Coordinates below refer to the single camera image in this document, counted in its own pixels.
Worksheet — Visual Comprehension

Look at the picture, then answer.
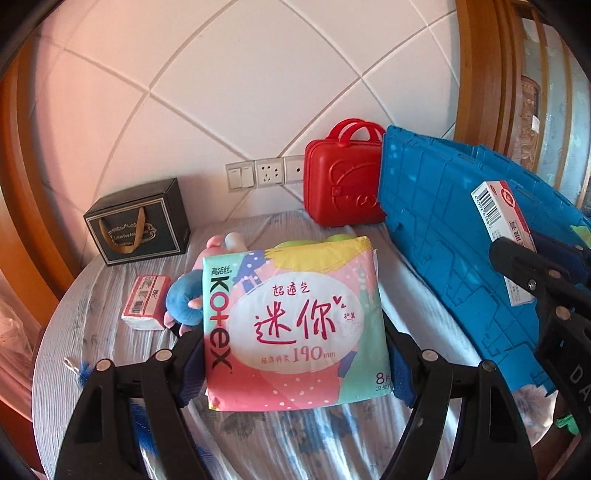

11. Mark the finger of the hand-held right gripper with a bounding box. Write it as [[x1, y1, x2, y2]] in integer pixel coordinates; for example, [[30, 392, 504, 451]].
[[534, 232, 591, 292], [489, 237, 591, 339]]

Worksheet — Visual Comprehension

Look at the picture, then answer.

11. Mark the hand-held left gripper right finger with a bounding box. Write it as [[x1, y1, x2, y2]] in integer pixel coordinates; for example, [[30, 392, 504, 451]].
[[383, 318, 539, 480]]

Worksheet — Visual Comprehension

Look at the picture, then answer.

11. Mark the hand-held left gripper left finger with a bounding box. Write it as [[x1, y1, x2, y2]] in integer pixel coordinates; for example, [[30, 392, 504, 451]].
[[60, 323, 208, 480]]

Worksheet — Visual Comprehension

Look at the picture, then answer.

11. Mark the red and white box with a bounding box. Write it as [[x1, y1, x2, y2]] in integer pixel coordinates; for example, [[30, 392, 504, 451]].
[[471, 181, 539, 306]]

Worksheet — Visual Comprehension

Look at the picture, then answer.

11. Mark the blue plastic crate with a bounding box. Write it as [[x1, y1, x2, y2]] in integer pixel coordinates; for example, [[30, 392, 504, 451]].
[[378, 124, 591, 398]]

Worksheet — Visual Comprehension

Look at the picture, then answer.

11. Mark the colourful sanitary pad pack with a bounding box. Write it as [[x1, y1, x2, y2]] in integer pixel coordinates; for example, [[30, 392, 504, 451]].
[[202, 236, 393, 412]]

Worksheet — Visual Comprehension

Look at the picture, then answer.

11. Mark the cloth-covered round desktop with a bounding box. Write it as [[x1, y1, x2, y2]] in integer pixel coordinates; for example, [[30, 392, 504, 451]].
[[31, 210, 561, 480]]

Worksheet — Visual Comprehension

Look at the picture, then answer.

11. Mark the pink and blue plush toy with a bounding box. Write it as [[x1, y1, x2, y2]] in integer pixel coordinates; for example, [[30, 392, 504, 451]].
[[165, 232, 245, 337]]

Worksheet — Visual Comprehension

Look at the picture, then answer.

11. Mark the red tissue packet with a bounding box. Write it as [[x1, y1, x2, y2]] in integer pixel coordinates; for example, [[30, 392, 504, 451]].
[[122, 275, 171, 330]]

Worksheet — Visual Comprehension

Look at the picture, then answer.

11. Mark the blue feather tassel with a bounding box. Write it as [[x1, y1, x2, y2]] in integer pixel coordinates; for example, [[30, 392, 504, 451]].
[[64, 356, 98, 385]]

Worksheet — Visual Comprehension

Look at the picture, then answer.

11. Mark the patterned brown hanging cloth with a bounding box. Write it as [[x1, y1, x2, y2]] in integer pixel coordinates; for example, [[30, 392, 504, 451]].
[[519, 74, 544, 162]]

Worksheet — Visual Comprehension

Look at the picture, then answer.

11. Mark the black gift box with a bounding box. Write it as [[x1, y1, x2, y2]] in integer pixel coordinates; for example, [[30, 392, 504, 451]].
[[83, 178, 192, 267]]

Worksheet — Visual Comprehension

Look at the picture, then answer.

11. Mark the dark green plush toy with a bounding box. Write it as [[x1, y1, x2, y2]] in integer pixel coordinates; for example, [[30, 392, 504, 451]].
[[272, 233, 356, 254]]

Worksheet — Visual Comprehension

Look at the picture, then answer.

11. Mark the wooden lattice glass partition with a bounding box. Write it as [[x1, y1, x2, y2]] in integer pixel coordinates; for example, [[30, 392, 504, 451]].
[[508, 0, 591, 195]]

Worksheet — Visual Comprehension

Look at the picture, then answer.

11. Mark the clear plastic bag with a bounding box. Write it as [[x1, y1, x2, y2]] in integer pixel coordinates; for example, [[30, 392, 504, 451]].
[[0, 272, 42, 370]]

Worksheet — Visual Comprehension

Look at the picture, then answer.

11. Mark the red toy suitcase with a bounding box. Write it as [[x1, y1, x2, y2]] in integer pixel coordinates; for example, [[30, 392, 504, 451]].
[[304, 119, 387, 228]]

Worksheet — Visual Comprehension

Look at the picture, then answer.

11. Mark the white double wall switch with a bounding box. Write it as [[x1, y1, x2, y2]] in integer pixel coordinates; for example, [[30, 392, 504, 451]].
[[225, 161, 256, 191]]

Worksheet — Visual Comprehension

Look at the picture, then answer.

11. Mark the wooden door frame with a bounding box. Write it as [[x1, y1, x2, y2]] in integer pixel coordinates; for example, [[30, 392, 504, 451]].
[[455, 0, 525, 155]]

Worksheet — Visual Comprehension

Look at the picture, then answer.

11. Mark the white five-hole wall socket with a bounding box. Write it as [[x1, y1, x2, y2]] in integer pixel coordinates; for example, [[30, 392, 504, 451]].
[[255, 158, 284, 188]]

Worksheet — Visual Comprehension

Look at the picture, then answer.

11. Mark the white wall socket plate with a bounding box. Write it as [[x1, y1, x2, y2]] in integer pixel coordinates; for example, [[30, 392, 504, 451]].
[[284, 156, 306, 184]]

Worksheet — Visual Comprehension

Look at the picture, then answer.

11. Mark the brown wooden post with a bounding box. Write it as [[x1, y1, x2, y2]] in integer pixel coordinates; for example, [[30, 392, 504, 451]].
[[0, 46, 79, 301]]

